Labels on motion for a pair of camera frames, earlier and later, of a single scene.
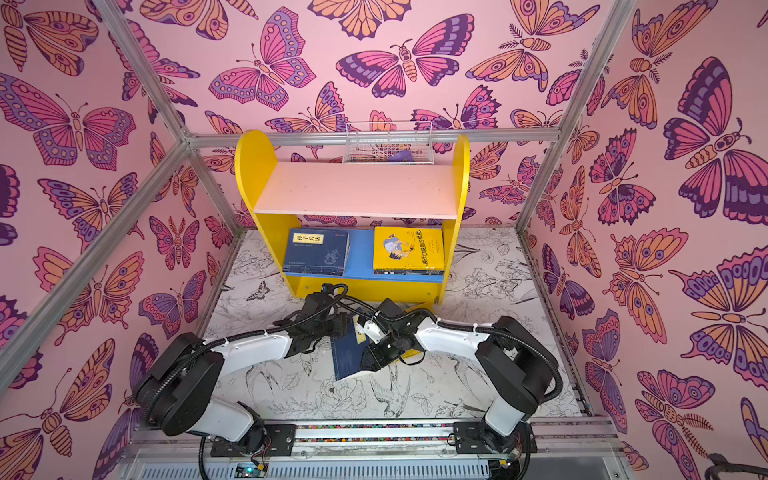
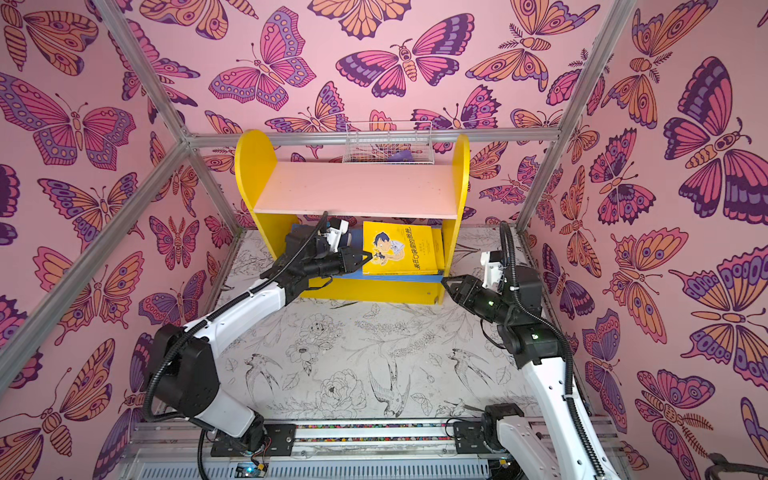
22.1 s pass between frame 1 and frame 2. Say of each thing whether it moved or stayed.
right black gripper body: moved
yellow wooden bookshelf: stayed
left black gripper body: moved
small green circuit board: stayed
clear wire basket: stayed
